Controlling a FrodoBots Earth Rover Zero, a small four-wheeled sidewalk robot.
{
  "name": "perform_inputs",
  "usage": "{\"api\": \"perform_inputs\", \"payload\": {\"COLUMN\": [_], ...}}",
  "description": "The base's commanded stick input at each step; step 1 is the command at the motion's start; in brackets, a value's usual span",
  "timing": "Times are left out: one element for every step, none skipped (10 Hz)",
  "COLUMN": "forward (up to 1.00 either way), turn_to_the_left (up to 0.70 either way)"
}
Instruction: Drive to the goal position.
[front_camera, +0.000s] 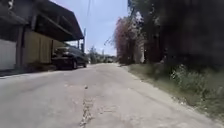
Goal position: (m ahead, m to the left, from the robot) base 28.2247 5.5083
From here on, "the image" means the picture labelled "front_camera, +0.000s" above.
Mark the pink flowering bush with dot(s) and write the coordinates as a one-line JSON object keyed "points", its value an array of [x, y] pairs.
{"points": [[124, 41]]}

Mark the grey concrete road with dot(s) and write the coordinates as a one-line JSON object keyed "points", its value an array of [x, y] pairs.
{"points": [[110, 96]]}

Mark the utility pole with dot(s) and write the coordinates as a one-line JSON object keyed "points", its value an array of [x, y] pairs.
{"points": [[84, 40]]}

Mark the dark parked car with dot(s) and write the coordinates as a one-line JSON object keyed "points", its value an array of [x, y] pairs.
{"points": [[68, 57]]}

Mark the dark dense trees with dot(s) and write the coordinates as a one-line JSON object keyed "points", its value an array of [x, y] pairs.
{"points": [[180, 30]]}

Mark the grassy weedy verge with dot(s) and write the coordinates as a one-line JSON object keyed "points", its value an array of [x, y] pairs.
{"points": [[186, 83]]}

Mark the building with overhanging roof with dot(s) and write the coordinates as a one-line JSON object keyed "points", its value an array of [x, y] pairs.
{"points": [[33, 36]]}

